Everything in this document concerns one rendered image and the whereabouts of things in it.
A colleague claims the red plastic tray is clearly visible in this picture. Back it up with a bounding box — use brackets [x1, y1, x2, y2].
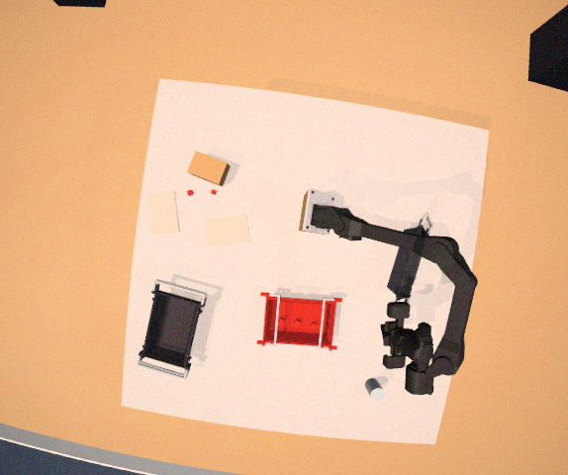
[257, 292, 342, 350]

